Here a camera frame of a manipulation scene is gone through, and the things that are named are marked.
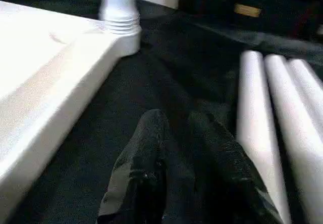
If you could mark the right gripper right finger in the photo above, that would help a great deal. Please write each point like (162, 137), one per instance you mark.
(227, 178)

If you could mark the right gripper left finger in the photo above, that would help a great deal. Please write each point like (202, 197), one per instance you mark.
(139, 178)

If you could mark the white plastic table leg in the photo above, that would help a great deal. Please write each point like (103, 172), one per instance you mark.
(295, 128)
(120, 4)
(257, 123)
(309, 82)

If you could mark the white plastic table top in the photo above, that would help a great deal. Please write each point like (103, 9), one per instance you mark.
(45, 67)

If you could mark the small yellow tag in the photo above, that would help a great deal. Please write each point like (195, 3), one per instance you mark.
(247, 10)

